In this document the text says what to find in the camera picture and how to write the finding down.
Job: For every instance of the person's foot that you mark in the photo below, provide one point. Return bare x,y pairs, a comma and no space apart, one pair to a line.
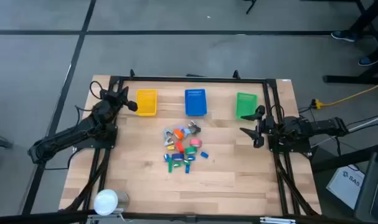
366,61
344,35

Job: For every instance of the silver staple remover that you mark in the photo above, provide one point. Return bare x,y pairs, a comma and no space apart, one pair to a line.
167,133
168,142

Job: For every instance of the light blue staple remover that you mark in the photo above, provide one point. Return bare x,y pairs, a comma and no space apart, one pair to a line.
186,132

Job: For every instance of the silver metal bracket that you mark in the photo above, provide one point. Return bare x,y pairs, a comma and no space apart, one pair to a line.
277,221

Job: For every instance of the orange tape roll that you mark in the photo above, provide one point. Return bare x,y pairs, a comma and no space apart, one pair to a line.
178,134

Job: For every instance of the white table lamp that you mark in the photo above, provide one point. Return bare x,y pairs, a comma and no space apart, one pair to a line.
105,202

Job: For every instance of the blue plastic basket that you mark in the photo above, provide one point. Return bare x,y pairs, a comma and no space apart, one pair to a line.
195,102

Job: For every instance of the dark grey laptop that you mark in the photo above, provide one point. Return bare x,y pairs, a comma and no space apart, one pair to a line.
372,193

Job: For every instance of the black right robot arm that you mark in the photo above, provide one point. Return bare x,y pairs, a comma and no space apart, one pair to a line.
319,126

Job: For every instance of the green plastic basket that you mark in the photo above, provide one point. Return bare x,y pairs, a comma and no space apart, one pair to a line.
246,104

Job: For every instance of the black stand leg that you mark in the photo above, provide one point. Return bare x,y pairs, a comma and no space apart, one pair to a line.
251,7

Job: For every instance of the white printed box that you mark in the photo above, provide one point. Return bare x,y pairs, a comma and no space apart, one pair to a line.
344,189

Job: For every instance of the black desk crossbar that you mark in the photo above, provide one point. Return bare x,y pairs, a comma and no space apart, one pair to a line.
341,159

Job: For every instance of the red tape roll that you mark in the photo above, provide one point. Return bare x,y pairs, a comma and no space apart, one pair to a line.
180,147

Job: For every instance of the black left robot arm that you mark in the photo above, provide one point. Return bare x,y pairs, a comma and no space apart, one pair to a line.
67,133

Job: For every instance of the long green stapler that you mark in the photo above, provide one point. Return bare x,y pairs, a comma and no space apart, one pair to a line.
170,168

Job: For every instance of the blue tape roll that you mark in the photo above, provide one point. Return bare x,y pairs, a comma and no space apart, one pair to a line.
177,155

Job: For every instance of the green tape roll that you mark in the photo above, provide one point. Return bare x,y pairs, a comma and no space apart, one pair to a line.
188,152

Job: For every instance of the yellow plastic basket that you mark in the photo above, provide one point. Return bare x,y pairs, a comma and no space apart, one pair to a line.
146,102

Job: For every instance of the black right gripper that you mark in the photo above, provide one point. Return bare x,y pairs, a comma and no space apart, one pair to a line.
266,126

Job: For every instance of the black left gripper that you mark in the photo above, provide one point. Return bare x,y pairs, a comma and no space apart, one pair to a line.
115,101

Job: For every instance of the pink tape roll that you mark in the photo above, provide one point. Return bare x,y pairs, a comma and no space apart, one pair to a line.
198,143

